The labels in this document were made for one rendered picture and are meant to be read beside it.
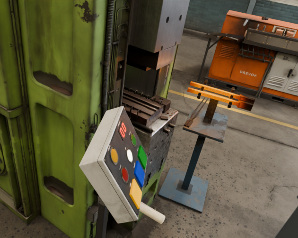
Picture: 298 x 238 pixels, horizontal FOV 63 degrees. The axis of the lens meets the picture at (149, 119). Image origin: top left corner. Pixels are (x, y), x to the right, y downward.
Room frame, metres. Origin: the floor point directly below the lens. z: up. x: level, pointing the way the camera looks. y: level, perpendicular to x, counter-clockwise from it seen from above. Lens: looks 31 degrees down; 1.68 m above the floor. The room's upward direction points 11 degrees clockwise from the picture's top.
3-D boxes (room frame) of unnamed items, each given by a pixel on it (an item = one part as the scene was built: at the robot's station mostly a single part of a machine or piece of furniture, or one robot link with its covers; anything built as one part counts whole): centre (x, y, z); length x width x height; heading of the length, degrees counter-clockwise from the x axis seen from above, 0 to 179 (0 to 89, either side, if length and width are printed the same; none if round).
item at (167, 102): (1.42, -0.05, 0.95); 0.12 x 0.08 x 0.06; 65
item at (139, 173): (0.69, 0.00, 1.01); 0.07 x 0.05 x 0.07; 0
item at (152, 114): (1.32, 0.16, 0.96); 0.42 x 0.20 x 0.09; 65
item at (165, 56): (1.32, 0.16, 1.32); 0.42 x 0.20 x 0.10; 65
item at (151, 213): (0.88, 0.03, 0.62); 0.44 x 0.05 x 0.05; 65
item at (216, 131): (1.63, -0.45, 0.75); 0.40 x 0.30 x 0.02; 165
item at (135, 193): (0.59, 0.00, 1.01); 0.07 x 0.05 x 0.07; 0
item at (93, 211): (0.96, 0.23, 0.36); 0.09 x 0.07 x 0.12; 155
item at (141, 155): (0.79, 0.00, 1.01); 0.07 x 0.05 x 0.07; 0
